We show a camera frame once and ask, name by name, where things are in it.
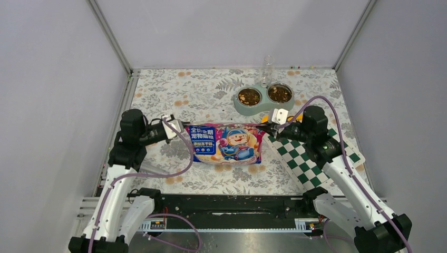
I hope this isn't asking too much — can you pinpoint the pink pet food bag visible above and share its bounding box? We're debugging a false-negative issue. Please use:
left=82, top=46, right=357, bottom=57
left=186, top=123, right=265, bottom=165

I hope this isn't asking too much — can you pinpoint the orange plastic scoop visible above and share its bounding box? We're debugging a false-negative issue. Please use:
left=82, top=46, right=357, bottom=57
left=261, top=114, right=303, bottom=123

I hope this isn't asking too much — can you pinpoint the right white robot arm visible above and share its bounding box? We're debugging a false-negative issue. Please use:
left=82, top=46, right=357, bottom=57
left=257, top=105, right=412, bottom=252

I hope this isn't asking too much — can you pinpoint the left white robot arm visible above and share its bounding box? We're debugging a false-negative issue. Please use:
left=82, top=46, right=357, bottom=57
left=68, top=109, right=183, bottom=252

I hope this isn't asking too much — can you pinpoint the green double pet bowl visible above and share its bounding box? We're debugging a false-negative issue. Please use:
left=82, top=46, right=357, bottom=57
left=232, top=83, right=295, bottom=116

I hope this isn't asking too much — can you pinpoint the green white checkerboard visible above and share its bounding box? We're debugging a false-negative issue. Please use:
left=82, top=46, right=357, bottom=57
left=263, top=123, right=370, bottom=196

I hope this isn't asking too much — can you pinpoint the grey metal cylinder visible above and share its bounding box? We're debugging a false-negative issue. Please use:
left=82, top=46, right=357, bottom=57
left=140, top=164, right=169, bottom=176

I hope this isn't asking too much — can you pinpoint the clear plastic bottle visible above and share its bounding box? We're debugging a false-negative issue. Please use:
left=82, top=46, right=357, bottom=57
left=259, top=55, right=275, bottom=87

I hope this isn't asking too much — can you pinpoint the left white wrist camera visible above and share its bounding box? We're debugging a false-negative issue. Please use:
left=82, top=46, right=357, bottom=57
left=161, top=114, right=190, bottom=143

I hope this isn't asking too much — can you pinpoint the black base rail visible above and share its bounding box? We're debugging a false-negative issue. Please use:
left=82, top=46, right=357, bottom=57
left=138, top=194, right=324, bottom=233

